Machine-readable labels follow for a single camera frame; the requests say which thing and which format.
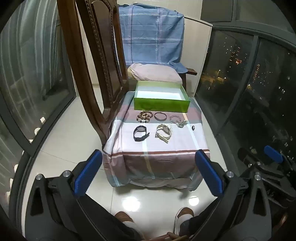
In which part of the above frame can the black wrist band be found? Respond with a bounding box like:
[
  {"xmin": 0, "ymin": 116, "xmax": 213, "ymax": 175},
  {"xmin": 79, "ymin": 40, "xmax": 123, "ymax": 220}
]
[{"xmin": 133, "ymin": 125, "xmax": 150, "ymax": 141}]

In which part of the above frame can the cream wrist watch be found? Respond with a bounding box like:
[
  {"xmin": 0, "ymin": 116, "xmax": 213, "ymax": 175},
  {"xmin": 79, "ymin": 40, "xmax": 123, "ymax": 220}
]
[{"xmin": 155, "ymin": 123, "xmax": 173, "ymax": 142}]

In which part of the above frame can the carved wooden chair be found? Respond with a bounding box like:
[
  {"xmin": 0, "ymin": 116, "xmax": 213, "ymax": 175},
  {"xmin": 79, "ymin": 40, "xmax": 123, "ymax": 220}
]
[{"xmin": 57, "ymin": 0, "xmax": 130, "ymax": 146}]

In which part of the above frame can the dark wooden armchair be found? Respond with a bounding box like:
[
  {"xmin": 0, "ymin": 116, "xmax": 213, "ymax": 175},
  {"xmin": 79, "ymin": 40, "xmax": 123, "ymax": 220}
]
[{"xmin": 181, "ymin": 68, "xmax": 198, "ymax": 91}]

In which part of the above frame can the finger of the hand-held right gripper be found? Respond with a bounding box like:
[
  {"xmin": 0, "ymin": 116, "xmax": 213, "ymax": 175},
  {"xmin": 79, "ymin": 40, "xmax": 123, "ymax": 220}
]
[
  {"xmin": 238, "ymin": 148, "xmax": 258, "ymax": 168},
  {"xmin": 264, "ymin": 145, "xmax": 296, "ymax": 173}
]

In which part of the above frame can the blue plaid cloth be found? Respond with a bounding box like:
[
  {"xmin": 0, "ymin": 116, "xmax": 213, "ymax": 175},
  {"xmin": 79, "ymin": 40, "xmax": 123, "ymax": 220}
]
[{"xmin": 118, "ymin": 3, "xmax": 188, "ymax": 74}]

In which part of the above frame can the striped bed sheet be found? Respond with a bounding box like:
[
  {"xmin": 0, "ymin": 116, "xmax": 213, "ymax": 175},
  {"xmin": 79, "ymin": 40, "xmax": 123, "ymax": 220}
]
[{"xmin": 102, "ymin": 90, "xmax": 210, "ymax": 189}]

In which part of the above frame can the pink pillow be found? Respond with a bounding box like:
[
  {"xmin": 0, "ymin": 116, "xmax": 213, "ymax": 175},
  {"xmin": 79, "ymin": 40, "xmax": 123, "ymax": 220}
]
[{"xmin": 128, "ymin": 62, "xmax": 183, "ymax": 84}]

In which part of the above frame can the dark glass window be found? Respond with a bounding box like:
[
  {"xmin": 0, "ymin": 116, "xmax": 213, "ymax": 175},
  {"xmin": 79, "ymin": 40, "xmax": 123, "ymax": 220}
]
[{"xmin": 195, "ymin": 23, "xmax": 296, "ymax": 167}]

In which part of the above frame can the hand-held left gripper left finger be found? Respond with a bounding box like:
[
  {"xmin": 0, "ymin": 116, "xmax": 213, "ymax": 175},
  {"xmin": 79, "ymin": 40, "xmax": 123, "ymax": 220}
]
[{"xmin": 24, "ymin": 149, "xmax": 103, "ymax": 232}]

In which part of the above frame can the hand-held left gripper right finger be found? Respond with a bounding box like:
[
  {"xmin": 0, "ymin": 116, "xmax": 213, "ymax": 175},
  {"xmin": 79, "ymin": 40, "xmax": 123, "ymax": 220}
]
[{"xmin": 195, "ymin": 149, "xmax": 275, "ymax": 232}]

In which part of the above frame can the green box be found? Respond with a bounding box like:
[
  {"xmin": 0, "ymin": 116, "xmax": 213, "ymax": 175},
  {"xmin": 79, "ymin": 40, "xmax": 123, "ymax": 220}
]
[{"xmin": 133, "ymin": 80, "xmax": 191, "ymax": 114}]

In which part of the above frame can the person's left foot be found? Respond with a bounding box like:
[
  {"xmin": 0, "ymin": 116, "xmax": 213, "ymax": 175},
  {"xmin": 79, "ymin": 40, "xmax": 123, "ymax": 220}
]
[{"xmin": 114, "ymin": 211, "xmax": 135, "ymax": 230}]

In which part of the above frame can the glass door panel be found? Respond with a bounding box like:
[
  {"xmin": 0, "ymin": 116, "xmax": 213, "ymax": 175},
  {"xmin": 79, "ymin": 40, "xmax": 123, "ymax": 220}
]
[{"xmin": 0, "ymin": 0, "xmax": 77, "ymax": 167}]

